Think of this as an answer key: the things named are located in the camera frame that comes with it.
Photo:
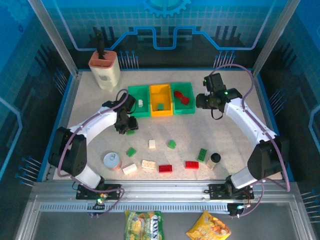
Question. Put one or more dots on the green plastic bin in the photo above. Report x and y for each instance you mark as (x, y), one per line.
(142, 111)
(183, 108)

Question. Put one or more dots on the yellow plastic bin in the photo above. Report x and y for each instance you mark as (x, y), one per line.
(160, 96)

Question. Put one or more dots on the long green lego brick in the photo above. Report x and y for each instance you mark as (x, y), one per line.
(202, 154)

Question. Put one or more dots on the black-lidded spice jar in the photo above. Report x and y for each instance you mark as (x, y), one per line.
(214, 160)

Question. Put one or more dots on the small red lego brick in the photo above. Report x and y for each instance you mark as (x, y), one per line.
(178, 94)

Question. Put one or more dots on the small green lego brick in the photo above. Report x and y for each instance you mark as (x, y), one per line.
(160, 107)
(131, 152)
(130, 132)
(171, 144)

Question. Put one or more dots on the long red lego brick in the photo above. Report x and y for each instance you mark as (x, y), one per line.
(185, 101)
(165, 168)
(192, 165)

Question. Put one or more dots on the aluminium side rail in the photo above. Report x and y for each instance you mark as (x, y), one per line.
(263, 100)
(69, 100)

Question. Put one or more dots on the aluminium frame post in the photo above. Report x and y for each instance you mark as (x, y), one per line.
(275, 37)
(55, 37)

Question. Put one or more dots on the tin can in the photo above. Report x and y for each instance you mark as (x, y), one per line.
(112, 161)

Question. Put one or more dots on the aluminium frame rail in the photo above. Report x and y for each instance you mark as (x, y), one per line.
(162, 187)

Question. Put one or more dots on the long white lego brick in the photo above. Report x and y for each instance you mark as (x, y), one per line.
(129, 169)

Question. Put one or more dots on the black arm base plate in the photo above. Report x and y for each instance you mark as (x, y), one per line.
(85, 193)
(216, 192)

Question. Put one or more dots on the small white lego brick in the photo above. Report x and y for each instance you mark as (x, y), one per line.
(141, 103)
(152, 144)

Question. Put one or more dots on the yellow orange snack bag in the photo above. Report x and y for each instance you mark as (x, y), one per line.
(208, 227)

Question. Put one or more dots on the cream knife block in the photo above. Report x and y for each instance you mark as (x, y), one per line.
(106, 75)

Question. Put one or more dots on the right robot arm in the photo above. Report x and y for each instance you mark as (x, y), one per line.
(245, 120)

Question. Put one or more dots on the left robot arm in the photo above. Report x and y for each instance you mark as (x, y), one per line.
(95, 122)

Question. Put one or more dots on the green yellow snack bag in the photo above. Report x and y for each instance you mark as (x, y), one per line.
(143, 225)

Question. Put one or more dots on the wide white lego brick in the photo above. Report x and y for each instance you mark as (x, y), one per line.
(148, 164)

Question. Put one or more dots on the small lit circuit board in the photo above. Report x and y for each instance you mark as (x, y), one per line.
(102, 197)
(242, 207)

